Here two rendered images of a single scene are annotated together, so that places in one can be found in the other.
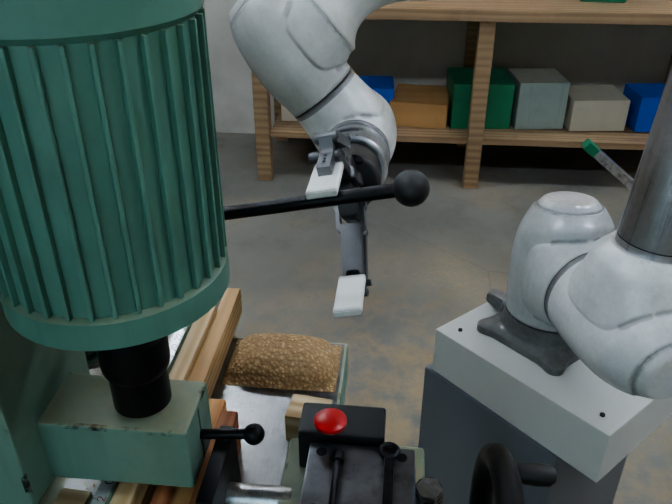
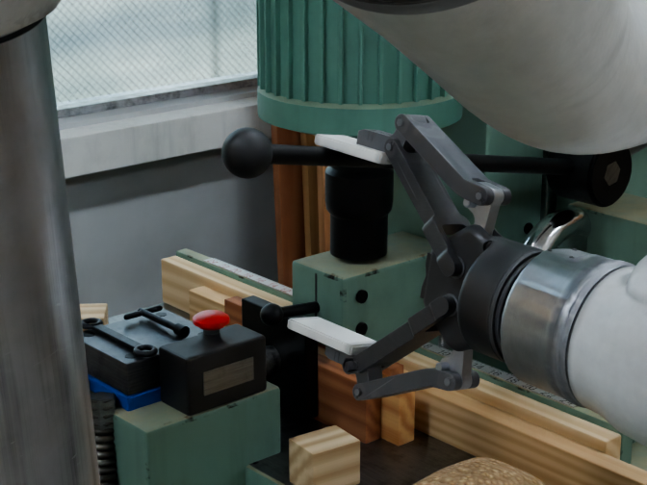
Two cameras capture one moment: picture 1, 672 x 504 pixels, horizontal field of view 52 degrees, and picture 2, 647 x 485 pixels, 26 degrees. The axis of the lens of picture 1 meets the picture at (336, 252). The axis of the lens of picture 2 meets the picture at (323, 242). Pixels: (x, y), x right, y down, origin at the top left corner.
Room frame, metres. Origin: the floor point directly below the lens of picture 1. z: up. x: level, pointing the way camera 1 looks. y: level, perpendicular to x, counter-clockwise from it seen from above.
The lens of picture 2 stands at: (1.26, -0.71, 1.42)
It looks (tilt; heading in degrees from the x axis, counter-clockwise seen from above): 18 degrees down; 133
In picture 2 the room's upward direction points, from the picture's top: straight up
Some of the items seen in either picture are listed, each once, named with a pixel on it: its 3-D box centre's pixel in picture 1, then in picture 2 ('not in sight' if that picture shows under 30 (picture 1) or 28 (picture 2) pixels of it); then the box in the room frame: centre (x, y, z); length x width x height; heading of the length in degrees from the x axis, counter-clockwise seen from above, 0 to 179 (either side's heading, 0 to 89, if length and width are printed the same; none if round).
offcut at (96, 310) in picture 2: not in sight; (87, 330); (0.19, 0.08, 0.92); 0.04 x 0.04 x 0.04; 47
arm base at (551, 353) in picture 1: (537, 316); not in sight; (1.02, -0.37, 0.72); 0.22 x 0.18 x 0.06; 39
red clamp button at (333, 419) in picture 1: (330, 420); (211, 319); (0.46, 0.01, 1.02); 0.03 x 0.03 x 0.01
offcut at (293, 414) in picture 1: (309, 419); (324, 461); (0.56, 0.03, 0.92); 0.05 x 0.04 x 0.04; 77
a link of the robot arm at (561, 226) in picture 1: (562, 257); not in sight; (1.00, -0.39, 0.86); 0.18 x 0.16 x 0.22; 12
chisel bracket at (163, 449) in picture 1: (130, 432); (375, 297); (0.47, 0.19, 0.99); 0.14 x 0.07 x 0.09; 84
